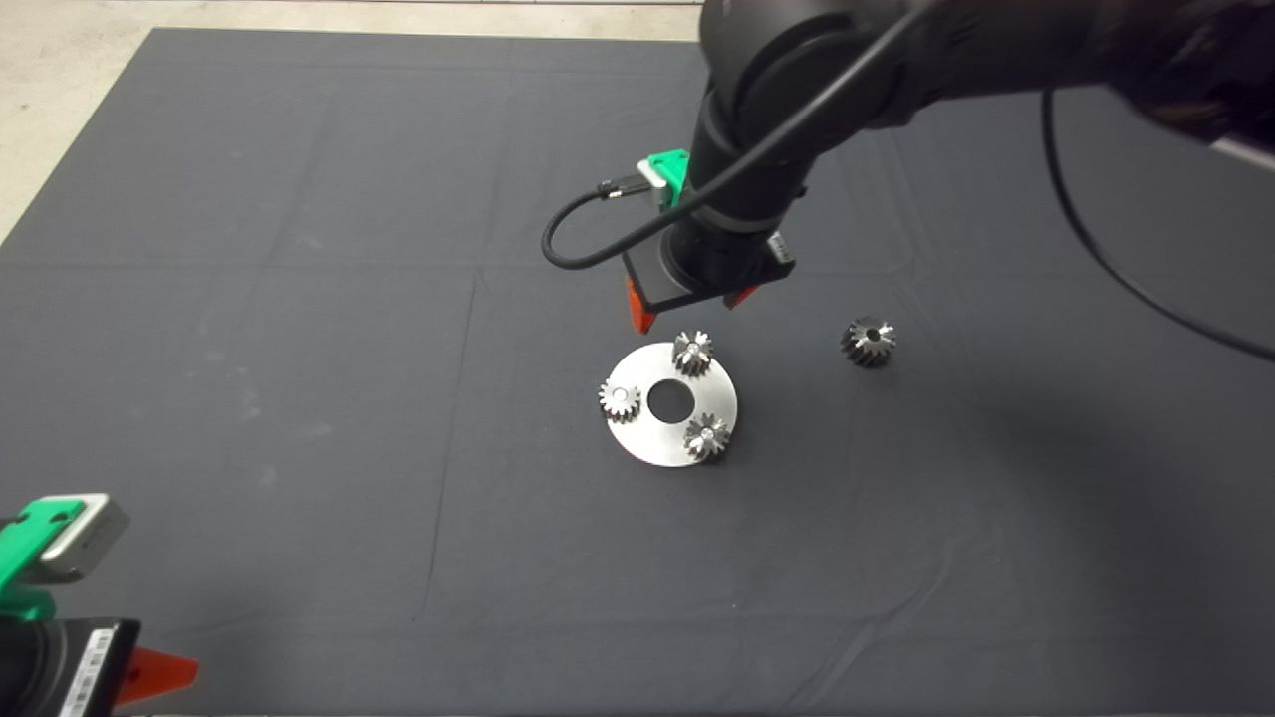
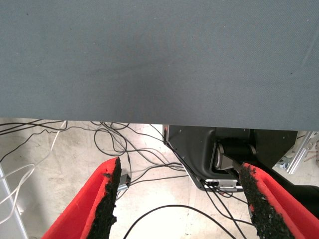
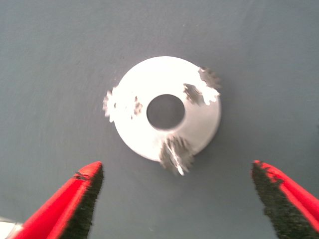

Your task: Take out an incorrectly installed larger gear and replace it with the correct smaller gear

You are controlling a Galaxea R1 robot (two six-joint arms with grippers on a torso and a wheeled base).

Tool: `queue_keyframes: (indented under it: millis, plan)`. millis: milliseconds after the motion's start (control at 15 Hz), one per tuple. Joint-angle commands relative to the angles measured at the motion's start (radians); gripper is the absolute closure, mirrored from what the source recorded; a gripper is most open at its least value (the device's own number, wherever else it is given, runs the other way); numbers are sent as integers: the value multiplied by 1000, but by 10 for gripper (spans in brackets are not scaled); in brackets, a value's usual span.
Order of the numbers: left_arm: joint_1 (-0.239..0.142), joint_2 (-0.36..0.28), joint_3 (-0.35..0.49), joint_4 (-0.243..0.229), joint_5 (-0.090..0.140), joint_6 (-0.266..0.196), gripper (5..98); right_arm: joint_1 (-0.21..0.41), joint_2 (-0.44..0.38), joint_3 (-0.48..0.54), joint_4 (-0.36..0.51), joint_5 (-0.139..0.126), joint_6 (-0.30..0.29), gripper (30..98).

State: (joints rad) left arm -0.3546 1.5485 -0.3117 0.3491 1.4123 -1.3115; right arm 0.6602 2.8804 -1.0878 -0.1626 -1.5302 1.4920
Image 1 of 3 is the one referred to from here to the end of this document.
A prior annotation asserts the larger steel gear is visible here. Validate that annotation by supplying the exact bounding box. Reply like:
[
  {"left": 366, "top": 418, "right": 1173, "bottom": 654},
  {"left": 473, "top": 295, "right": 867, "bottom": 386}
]
[{"left": 840, "top": 318, "right": 898, "bottom": 367}]

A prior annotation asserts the dark grey table cloth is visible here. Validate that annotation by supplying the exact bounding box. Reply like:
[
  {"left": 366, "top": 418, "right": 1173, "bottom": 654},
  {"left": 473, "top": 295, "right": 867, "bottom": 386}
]
[{"left": 0, "top": 28, "right": 1275, "bottom": 717}]

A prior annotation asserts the small steel gear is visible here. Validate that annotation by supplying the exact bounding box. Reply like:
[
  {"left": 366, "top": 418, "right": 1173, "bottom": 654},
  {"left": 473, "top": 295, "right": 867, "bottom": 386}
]
[
  {"left": 683, "top": 412, "right": 732, "bottom": 463},
  {"left": 598, "top": 381, "right": 642, "bottom": 424},
  {"left": 671, "top": 331, "right": 715, "bottom": 378}
]

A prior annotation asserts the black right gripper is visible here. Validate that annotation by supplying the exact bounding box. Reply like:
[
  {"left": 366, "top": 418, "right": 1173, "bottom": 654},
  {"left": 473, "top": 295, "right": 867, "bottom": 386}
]
[{"left": 623, "top": 204, "right": 798, "bottom": 335}]

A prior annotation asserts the green right camera mount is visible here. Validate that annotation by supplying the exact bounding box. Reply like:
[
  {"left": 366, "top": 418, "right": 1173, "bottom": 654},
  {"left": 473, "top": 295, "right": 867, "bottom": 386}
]
[{"left": 645, "top": 149, "right": 693, "bottom": 210}]

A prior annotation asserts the round metal plate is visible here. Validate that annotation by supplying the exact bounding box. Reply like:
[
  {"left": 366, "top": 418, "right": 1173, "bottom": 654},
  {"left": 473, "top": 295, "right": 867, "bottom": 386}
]
[{"left": 602, "top": 342, "right": 739, "bottom": 467}]

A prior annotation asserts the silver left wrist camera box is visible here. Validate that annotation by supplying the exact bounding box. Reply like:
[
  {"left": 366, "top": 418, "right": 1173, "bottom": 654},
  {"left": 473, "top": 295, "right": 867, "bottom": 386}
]
[{"left": 40, "top": 494, "right": 131, "bottom": 585}]

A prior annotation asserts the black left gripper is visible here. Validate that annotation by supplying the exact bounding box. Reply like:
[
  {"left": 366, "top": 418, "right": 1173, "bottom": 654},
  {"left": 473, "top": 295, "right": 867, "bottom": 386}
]
[{"left": 0, "top": 617, "right": 200, "bottom": 717}]

